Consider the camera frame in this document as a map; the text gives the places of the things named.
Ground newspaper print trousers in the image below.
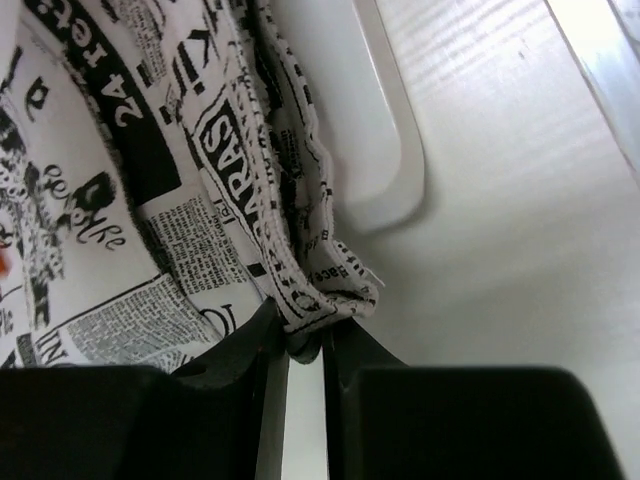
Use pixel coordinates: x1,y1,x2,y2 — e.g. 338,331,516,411
1,1,379,372

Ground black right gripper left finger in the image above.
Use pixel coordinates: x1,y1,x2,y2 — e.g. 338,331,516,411
1,300,289,479

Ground aluminium side rail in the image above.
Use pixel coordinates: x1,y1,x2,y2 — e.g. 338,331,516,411
547,1,639,176

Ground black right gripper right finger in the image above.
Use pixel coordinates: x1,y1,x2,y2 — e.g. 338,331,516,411
322,320,623,479

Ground white metal clothes rack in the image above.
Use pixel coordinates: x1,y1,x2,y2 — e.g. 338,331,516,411
319,1,425,233

